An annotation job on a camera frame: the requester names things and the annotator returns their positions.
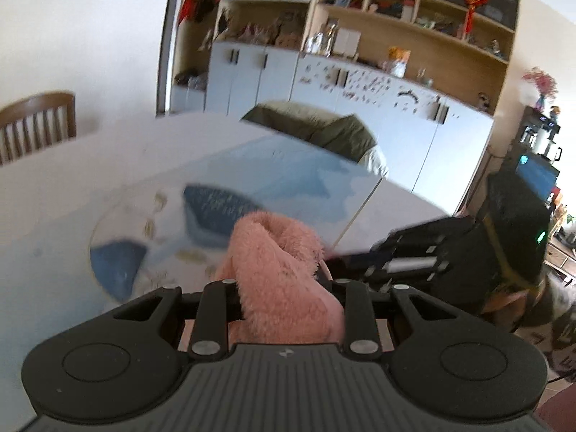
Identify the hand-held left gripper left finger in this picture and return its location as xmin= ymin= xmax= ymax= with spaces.
xmin=110 ymin=278 xmax=244 ymax=361

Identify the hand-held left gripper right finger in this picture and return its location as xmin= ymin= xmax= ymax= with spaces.
xmin=330 ymin=279 xmax=469 ymax=356

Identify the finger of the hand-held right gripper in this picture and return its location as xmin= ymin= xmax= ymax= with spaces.
xmin=326 ymin=252 xmax=453 ymax=295
xmin=370 ymin=217 xmax=456 ymax=255

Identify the pink fluffy cloth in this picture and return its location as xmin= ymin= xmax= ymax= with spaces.
xmin=215 ymin=213 xmax=347 ymax=345

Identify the wooden side cabinet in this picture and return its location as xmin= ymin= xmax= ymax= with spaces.
xmin=544 ymin=234 xmax=576 ymax=282

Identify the black coffee machine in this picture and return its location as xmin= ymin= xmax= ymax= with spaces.
xmin=517 ymin=105 xmax=564 ymax=163

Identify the olive green sofa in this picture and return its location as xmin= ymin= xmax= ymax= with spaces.
xmin=240 ymin=101 xmax=390 ymax=177

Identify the blue printed table mat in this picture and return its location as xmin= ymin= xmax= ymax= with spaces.
xmin=87 ymin=134 xmax=384 ymax=303

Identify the pink flower bouquet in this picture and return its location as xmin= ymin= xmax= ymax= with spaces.
xmin=521 ymin=67 xmax=559 ymax=100

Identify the orange box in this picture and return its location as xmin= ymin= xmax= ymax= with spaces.
xmin=386 ymin=47 xmax=413 ymax=78

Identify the red hanging knot ornament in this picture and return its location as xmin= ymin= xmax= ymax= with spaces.
xmin=458 ymin=0 xmax=487 ymax=37

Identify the wooden chair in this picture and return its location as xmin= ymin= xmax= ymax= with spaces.
xmin=0 ymin=92 xmax=77 ymax=165

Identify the red hanging cloth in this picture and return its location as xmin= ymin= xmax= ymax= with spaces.
xmin=178 ymin=0 xmax=217 ymax=25

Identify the wood and white wall cabinet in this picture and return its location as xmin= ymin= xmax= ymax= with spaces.
xmin=155 ymin=0 xmax=523 ymax=217

